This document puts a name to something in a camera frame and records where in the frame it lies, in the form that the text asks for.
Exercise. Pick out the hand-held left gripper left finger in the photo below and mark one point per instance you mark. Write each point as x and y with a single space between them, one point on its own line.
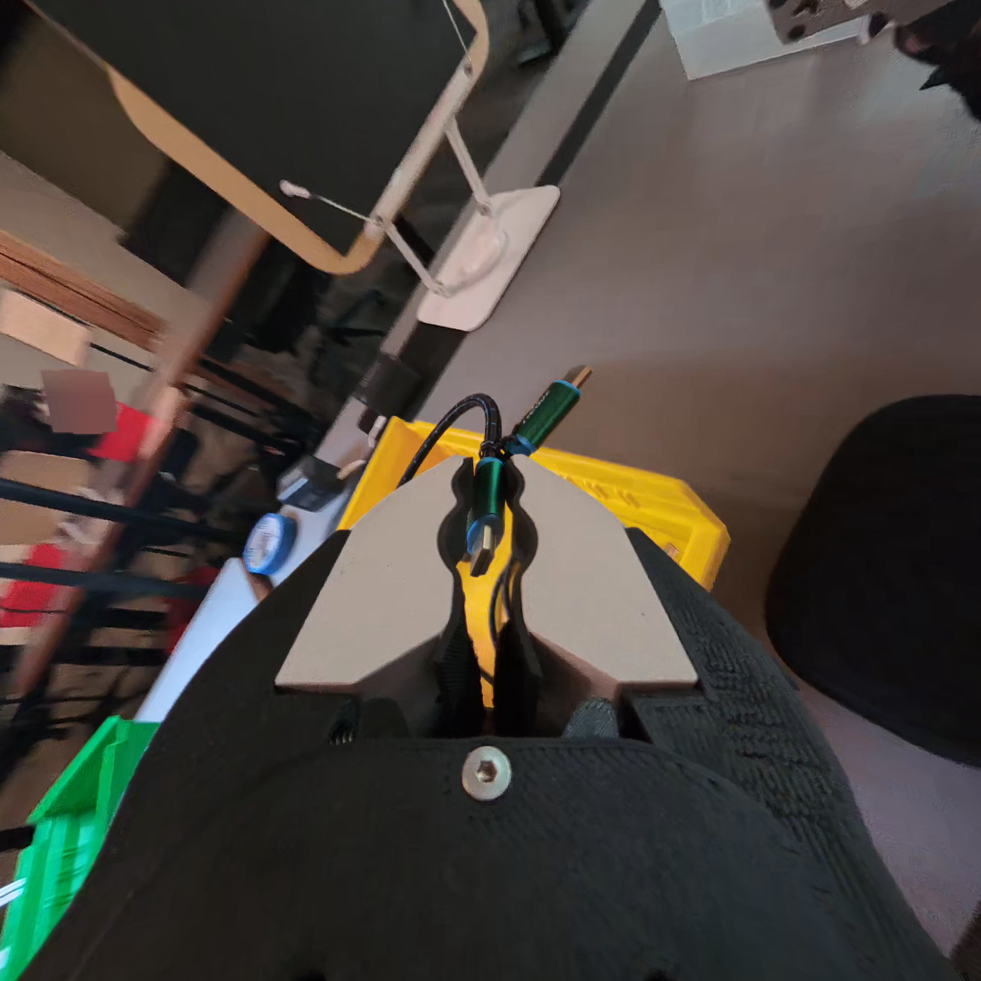
368 605

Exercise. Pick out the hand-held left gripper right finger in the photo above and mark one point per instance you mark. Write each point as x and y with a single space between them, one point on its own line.
598 605

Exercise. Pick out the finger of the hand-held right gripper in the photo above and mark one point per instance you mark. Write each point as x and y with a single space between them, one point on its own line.
828 17

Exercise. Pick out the yellow plastic bin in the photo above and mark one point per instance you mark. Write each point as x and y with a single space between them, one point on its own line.
651 502

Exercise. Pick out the black desk clamp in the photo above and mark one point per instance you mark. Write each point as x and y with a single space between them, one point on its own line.
391 383

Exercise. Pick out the white box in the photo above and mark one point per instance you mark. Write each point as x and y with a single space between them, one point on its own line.
728 46

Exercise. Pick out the blue tape roll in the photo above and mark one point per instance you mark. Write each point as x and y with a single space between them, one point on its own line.
268 542

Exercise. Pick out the white flat board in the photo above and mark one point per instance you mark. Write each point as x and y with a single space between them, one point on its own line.
203 644

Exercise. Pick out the black oval ribbed pad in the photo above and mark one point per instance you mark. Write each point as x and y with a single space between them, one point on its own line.
889 575

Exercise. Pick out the white monitor stand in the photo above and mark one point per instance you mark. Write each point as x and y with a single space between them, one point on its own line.
490 245

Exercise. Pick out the green plastic bin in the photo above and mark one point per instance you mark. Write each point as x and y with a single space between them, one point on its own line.
69 843

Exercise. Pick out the cream framed monitor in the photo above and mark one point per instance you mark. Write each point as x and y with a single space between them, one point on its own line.
268 92

